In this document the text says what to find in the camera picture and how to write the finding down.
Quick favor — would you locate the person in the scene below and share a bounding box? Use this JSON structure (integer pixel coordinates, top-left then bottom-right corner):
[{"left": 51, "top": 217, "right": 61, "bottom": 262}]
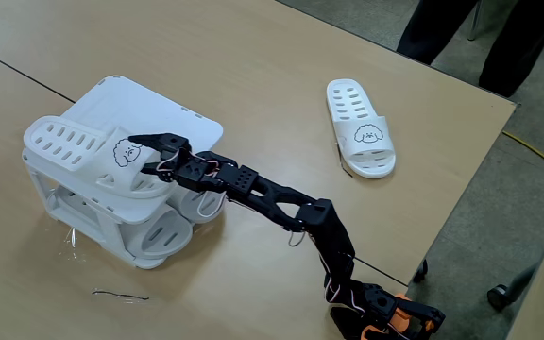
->
[{"left": 397, "top": 0, "right": 544, "bottom": 99}]

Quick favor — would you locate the yellow floor cable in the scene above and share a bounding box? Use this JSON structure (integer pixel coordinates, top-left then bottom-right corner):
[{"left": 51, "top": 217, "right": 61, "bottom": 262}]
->
[{"left": 502, "top": 127, "right": 544, "bottom": 189}]

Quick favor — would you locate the white two-tier shoe rack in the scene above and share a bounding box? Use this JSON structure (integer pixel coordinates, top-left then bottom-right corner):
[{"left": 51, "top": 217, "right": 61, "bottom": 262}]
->
[{"left": 21, "top": 74, "right": 229, "bottom": 270}]

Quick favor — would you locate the metal chair leg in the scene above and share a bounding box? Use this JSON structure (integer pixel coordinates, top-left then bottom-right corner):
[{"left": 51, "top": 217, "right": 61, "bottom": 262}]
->
[{"left": 467, "top": 0, "right": 485, "bottom": 42}]

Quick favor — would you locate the white dog slipper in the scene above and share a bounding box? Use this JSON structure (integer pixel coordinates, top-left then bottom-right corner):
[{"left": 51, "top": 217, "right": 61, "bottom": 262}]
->
[
  {"left": 326, "top": 77, "right": 397, "bottom": 179},
  {"left": 23, "top": 115, "right": 179, "bottom": 199}
]

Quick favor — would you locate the grey bear slipper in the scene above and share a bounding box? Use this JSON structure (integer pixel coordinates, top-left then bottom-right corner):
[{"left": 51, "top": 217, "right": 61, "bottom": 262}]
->
[
  {"left": 167, "top": 186, "right": 229, "bottom": 225},
  {"left": 120, "top": 205, "right": 194, "bottom": 260}
]

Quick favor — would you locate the black table caster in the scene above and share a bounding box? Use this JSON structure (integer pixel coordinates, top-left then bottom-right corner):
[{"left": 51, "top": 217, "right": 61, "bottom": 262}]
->
[{"left": 412, "top": 259, "right": 429, "bottom": 283}]

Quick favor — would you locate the black chair caster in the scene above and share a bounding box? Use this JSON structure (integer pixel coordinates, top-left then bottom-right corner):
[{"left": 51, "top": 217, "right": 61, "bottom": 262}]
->
[{"left": 486, "top": 266, "right": 537, "bottom": 313}]

